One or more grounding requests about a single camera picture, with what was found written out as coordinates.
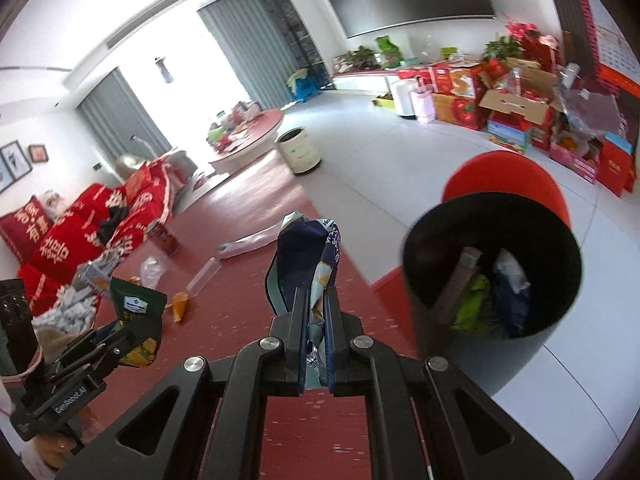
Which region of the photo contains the red printed cushion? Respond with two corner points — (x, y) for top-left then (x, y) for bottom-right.
(0, 195), (56, 263)

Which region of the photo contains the colourful fruit carton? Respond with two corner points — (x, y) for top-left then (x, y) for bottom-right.
(487, 120), (533, 156)

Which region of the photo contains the red wall calendar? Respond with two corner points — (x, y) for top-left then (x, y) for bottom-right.
(570, 0), (640, 98)

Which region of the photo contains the small potted plant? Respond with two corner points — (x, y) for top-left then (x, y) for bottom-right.
(345, 46), (378, 68)

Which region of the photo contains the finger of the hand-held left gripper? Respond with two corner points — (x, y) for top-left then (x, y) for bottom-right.
(52, 317), (135, 368)
(65, 332), (151, 381)

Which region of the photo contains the black trash bin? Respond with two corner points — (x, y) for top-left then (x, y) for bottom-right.
(402, 194), (584, 396)

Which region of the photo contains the white red television console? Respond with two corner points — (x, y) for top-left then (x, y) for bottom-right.
(332, 67), (436, 96)

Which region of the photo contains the white cylindrical appliance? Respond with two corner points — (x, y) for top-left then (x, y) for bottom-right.
(390, 80), (418, 120)

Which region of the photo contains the orange snack wrapper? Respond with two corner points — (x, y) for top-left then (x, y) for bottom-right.
(167, 291), (191, 322)

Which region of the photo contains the clear plastic bag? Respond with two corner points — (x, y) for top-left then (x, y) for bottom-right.
(140, 256), (166, 288)

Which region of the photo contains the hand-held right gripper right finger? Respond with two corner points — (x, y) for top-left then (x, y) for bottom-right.
(322, 287), (573, 480)

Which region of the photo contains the green packaging bag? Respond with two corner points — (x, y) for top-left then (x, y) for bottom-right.
(376, 35), (403, 68)

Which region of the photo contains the red tomato print carton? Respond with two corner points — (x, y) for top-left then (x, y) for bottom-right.
(432, 92), (488, 131)

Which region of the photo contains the green plastic bag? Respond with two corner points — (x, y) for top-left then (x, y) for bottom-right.
(452, 275), (493, 333)

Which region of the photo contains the red flower bouquet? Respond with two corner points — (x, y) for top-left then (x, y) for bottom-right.
(505, 20), (558, 48)

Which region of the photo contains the dark green snack packet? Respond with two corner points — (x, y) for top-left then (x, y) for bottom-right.
(109, 277), (167, 368)

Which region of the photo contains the blue snack bag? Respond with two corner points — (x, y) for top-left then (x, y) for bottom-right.
(264, 212), (343, 391)

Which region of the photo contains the red covered sofa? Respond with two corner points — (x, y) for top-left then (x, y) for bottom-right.
(0, 157), (176, 316)

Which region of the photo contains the red embroidered cushion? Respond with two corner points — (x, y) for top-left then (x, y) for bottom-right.
(125, 165), (153, 201)

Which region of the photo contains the red orange print carton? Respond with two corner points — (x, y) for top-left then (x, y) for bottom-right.
(429, 62), (483, 100)

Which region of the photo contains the beige round trash can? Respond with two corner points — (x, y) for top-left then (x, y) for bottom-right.
(276, 127), (322, 176)

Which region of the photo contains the black cloth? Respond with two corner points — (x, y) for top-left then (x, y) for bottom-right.
(97, 207), (128, 246)

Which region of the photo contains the red flower gift box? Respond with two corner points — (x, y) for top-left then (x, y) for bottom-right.
(522, 40), (561, 73)

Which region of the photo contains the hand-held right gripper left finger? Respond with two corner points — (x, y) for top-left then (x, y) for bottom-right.
(60, 287), (311, 480)

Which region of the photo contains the grey green curtain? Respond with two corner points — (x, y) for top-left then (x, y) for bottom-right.
(76, 67), (173, 171)
(197, 0), (293, 111)

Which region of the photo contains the person's left hand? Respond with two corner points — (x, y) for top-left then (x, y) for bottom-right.
(30, 402), (98, 461)

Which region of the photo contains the clear plastic wrap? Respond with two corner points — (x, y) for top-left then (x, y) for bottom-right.
(557, 62), (626, 141)

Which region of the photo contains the white plastic bag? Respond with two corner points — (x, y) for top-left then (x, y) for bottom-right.
(492, 252), (531, 293)

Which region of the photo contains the tall white drink can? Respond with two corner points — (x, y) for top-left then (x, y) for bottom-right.
(75, 264), (112, 293)

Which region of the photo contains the grey cardboard box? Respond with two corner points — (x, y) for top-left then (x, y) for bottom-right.
(435, 247), (481, 316)

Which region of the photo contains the white plush toy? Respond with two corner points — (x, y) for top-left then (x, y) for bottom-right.
(40, 189), (68, 221)

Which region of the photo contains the beige armchair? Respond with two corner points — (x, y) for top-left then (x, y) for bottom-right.
(116, 150), (198, 181)

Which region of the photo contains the white pink gift bag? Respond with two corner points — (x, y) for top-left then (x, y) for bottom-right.
(410, 85), (437, 123)

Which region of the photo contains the round red coffee table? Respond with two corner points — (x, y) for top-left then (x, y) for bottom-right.
(207, 109), (285, 173)

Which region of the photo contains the pink fruit carton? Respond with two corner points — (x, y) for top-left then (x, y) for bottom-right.
(549, 130), (601, 185)

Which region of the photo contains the leafy green potted plant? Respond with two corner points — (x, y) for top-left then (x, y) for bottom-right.
(482, 35), (523, 63)

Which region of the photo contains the blue plastic basket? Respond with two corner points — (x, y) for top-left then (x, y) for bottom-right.
(289, 77), (321, 103)

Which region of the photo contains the dark glass cabinet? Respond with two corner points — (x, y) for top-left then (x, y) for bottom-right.
(252, 0), (333, 93)

